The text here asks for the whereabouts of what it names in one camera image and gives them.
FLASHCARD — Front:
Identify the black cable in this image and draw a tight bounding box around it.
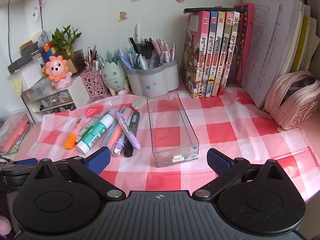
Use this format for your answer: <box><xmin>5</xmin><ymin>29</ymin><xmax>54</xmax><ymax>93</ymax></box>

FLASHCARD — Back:
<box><xmin>7</xmin><ymin>0</ymin><xmax>15</xmax><ymax>65</ymax></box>

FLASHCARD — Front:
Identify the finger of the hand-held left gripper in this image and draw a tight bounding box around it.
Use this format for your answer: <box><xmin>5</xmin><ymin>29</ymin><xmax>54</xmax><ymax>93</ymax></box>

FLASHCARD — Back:
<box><xmin>0</xmin><ymin>157</ymin><xmax>39</xmax><ymax>180</ymax></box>

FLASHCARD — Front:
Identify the pale blue pen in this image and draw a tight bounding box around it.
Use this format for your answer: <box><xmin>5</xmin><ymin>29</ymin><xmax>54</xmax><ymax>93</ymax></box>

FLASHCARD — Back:
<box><xmin>101</xmin><ymin>109</ymin><xmax>118</xmax><ymax>148</ymax></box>

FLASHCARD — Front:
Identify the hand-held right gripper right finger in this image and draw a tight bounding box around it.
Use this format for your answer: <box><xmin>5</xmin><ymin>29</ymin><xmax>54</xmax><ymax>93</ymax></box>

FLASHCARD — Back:
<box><xmin>191</xmin><ymin>148</ymin><xmax>294</xmax><ymax>200</ymax></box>

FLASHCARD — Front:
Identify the pink checked plastic tablecloth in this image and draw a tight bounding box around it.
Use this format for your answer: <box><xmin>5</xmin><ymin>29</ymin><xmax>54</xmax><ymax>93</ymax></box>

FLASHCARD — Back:
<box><xmin>27</xmin><ymin>90</ymin><xmax>318</xmax><ymax>203</ymax></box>

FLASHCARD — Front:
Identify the dark grey flat box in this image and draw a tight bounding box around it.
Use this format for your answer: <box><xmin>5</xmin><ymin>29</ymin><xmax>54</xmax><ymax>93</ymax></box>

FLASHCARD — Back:
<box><xmin>7</xmin><ymin>55</ymin><xmax>35</xmax><ymax>75</ymax></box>

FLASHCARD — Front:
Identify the pink bead abacus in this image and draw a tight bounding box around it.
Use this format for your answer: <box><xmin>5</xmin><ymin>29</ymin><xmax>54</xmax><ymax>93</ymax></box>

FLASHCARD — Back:
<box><xmin>234</xmin><ymin>2</ymin><xmax>255</xmax><ymax>88</ymax></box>

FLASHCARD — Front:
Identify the lucky bamboo plant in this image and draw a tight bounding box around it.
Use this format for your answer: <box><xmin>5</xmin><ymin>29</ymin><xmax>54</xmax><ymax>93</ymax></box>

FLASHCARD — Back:
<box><xmin>51</xmin><ymin>25</ymin><xmax>82</xmax><ymax>58</ymax></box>

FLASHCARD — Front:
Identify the clear green gel pen bunch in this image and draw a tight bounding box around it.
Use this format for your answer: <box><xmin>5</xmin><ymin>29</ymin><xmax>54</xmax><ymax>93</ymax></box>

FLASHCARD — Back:
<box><xmin>99</xmin><ymin>49</ymin><xmax>125</xmax><ymax>68</ymax></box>

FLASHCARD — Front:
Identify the grey white cloud pen holder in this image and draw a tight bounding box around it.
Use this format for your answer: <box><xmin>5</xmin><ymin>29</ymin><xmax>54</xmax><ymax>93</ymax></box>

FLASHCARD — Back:
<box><xmin>125</xmin><ymin>57</ymin><xmax>180</xmax><ymax>98</ymax></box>

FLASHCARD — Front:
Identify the clear plastic box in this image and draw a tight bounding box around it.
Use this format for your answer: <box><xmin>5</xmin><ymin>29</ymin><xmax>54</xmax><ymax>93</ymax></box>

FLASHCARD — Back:
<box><xmin>147</xmin><ymin>92</ymin><xmax>200</xmax><ymax>168</ymax></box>

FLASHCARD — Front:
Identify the comic book cream spine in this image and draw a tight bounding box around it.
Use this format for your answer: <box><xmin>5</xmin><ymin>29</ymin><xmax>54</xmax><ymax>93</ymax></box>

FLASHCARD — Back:
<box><xmin>223</xmin><ymin>12</ymin><xmax>241</xmax><ymax>95</ymax></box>

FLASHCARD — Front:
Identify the dark glass plant vase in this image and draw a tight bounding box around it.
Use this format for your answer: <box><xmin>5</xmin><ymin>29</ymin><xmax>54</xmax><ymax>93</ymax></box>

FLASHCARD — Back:
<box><xmin>62</xmin><ymin>49</ymin><xmax>87</xmax><ymax>75</ymax></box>

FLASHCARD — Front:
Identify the comic book blue spine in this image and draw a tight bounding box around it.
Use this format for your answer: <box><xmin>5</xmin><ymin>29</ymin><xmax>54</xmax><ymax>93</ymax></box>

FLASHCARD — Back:
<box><xmin>200</xmin><ymin>11</ymin><xmax>218</xmax><ymax>97</ymax></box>

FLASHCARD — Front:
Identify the pink zip pencil case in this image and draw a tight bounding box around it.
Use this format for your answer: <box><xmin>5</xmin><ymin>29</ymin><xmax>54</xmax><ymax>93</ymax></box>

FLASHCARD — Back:
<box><xmin>264</xmin><ymin>70</ymin><xmax>320</xmax><ymax>131</ymax></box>

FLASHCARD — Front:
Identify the green egg pen holder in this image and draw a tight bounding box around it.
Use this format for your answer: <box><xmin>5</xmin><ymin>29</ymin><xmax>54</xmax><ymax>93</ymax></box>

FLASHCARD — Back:
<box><xmin>101</xmin><ymin>59</ymin><xmax>130</xmax><ymax>96</ymax></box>

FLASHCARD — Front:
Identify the blue black pink pen bunch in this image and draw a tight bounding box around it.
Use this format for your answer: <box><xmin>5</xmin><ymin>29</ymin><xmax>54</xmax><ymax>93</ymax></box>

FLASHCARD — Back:
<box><xmin>127</xmin><ymin>24</ymin><xmax>177</xmax><ymax>70</ymax></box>

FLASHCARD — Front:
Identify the white eraser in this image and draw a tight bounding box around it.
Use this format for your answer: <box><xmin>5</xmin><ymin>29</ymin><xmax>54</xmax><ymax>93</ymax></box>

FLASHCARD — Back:
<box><xmin>131</xmin><ymin>96</ymin><xmax>148</xmax><ymax>110</ymax></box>

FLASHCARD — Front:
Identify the black magnifying glass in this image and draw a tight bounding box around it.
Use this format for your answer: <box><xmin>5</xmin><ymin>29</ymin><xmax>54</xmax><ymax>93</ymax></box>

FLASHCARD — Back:
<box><xmin>136</xmin><ymin>50</ymin><xmax>160</xmax><ymax>70</ymax></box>

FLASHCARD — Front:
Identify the small grey box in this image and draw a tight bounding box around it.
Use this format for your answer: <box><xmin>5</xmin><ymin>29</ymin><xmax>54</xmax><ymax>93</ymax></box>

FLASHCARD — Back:
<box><xmin>20</xmin><ymin>45</ymin><xmax>42</xmax><ymax>58</ymax></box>

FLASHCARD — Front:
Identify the pink notebook stack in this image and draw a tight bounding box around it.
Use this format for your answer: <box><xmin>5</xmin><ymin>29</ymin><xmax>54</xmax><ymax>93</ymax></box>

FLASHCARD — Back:
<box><xmin>0</xmin><ymin>112</ymin><xmax>32</xmax><ymax>156</ymax></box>

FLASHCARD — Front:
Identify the comic book yellow spine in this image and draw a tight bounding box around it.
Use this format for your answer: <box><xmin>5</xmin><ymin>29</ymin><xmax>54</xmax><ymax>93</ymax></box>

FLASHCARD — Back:
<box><xmin>211</xmin><ymin>11</ymin><xmax>226</xmax><ymax>97</ymax></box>

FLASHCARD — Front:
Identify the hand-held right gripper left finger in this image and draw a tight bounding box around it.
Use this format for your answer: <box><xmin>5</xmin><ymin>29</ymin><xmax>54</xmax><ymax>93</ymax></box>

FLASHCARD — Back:
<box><xmin>24</xmin><ymin>147</ymin><xmax>127</xmax><ymax>200</ymax></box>

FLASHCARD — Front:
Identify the pink flower head toy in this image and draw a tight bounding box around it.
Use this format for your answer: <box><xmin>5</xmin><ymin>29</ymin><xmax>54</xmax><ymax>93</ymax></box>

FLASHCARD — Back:
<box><xmin>44</xmin><ymin>55</ymin><xmax>73</xmax><ymax>92</ymax></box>

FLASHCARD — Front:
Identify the pink perforated pen basket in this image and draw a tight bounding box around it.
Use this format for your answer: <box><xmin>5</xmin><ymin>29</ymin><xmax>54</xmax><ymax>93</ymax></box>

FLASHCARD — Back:
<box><xmin>80</xmin><ymin>67</ymin><xmax>106</xmax><ymax>98</ymax></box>

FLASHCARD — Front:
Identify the grey pencil lead case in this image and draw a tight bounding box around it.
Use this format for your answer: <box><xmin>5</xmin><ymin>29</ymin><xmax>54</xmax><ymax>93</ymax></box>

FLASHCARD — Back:
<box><xmin>80</xmin><ymin>115</ymin><xmax>102</xmax><ymax>141</ymax></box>

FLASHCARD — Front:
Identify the colourful block toy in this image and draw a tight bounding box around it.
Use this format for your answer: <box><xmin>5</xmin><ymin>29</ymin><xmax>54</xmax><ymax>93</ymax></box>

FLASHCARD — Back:
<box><xmin>42</xmin><ymin>42</ymin><xmax>56</xmax><ymax>63</ymax></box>

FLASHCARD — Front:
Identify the comic book olive spine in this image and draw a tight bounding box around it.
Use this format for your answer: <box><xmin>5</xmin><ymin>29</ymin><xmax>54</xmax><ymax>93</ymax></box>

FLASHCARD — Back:
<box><xmin>217</xmin><ymin>11</ymin><xmax>235</xmax><ymax>96</ymax></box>

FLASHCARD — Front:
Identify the green glue stick white cap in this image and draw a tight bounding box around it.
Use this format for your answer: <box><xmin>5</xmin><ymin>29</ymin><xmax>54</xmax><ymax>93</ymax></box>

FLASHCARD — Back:
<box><xmin>76</xmin><ymin>114</ymin><xmax>115</xmax><ymax>155</ymax></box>

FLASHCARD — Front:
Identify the black whiteboard marker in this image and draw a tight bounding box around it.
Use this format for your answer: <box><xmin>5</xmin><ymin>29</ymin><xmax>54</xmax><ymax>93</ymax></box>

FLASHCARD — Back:
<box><xmin>124</xmin><ymin>111</ymin><xmax>141</xmax><ymax>158</ymax></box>

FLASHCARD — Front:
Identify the thin assorted pen bunch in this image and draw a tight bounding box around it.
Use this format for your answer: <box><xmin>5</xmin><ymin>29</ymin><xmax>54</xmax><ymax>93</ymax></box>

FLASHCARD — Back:
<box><xmin>86</xmin><ymin>44</ymin><xmax>104</xmax><ymax>72</ymax></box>

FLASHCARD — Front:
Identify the stack of paper booklets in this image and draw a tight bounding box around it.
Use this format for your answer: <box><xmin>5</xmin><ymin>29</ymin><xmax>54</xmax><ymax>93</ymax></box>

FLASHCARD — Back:
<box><xmin>241</xmin><ymin>0</ymin><xmax>318</xmax><ymax>111</ymax></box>

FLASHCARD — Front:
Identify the black phone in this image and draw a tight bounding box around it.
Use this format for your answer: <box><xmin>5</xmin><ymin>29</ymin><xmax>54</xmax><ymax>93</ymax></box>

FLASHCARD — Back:
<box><xmin>184</xmin><ymin>7</ymin><xmax>245</xmax><ymax>15</ymax></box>

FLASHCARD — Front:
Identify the peach pen purple cat cap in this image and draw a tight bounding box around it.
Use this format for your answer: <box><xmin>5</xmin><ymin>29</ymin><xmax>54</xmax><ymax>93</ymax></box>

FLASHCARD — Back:
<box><xmin>111</xmin><ymin>106</ymin><xmax>133</xmax><ymax>157</ymax></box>

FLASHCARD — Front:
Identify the lavender pen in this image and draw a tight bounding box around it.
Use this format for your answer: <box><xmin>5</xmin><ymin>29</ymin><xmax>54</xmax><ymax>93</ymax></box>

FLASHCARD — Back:
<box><xmin>115</xmin><ymin>112</ymin><xmax>141</xmax><ymax>151</ymax></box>

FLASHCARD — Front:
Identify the hanging tassel charm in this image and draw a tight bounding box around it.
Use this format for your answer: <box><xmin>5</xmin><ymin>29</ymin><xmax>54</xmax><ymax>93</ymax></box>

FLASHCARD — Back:
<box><xmin>32</xmin><ymin>0</ymin><xmax>50</xmax><ymax>50</ymax></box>

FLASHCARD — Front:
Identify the stack of pink books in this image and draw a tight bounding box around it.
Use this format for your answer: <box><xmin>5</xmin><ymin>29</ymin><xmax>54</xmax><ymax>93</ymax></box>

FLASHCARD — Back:
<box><xmin>179</xmin><ymin>11</ymin><xmax>211</xmax><ymax>98</ymax></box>

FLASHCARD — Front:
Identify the orange highlighter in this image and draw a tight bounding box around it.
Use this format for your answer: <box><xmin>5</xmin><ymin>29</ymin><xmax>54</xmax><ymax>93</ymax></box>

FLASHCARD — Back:
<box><xmin>64</xmin><ymin>118</ymin><xmax>83</xmax><ymax>150</ymax></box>

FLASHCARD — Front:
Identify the white drawer organizer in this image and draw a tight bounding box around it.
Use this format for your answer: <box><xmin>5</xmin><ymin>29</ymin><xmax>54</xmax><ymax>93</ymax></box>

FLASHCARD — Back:
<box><xmin>21</xmin><ymin>75</ymin><xmax>88</xmax><ymax>123</ymax></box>

